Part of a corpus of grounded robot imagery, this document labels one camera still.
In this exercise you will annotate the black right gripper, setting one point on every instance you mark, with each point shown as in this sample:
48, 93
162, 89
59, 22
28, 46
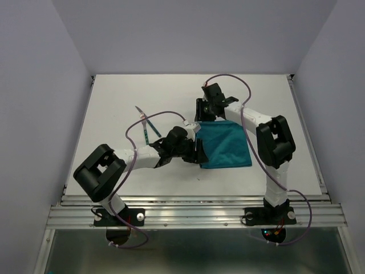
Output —
199, 115

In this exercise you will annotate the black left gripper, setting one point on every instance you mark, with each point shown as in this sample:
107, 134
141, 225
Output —
197, 156

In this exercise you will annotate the teal cloth napkin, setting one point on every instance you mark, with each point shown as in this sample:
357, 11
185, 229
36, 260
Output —
225, 145

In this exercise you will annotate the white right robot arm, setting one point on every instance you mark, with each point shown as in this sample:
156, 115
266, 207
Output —
269, 138

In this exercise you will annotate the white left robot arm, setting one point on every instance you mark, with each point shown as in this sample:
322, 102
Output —
100, 172

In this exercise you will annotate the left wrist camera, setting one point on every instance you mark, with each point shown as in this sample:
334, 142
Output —
191, 128

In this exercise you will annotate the teal handled fork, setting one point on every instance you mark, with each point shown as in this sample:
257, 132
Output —
144, 125

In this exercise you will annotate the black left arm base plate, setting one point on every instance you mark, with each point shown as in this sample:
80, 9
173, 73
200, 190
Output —
133, 216

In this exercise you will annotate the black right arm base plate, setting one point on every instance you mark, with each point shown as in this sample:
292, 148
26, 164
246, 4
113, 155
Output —
254, 216

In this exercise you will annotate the aluminium frame rail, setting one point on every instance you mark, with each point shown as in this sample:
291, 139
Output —
194, 212

